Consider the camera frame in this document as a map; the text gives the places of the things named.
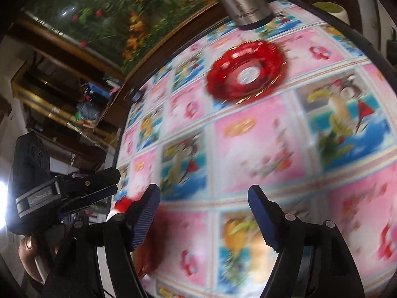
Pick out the red plastic dish with label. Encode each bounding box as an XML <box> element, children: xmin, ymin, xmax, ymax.
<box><xmin>206</xmin><ymin>40</ymin><xmax>288</xmax><ymax>104</ymax></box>

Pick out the small white foam bowl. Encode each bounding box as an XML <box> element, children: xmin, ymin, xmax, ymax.
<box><xmin>106</xmin><ymin>209</ymin><xmax>121</xmax><ymax>221</ymax></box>

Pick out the operator hand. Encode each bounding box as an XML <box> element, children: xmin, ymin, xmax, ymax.
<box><xmin>18</xmin><ymin>235</ymin><xmax>61</xmax><ymax>285</ymax></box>

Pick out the colourful fruit pattern tablecloth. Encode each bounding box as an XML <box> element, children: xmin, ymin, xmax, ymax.
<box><xmin>114</xmin><ymin>0</ymin><xmax>396</xmax><ymax>297</ymax></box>

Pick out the stainless steel thermos jug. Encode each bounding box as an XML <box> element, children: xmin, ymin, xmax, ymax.
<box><xmin>218</xmin><ymin>0</ymin><xmax>274</xmax><ymax>30</ymax></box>

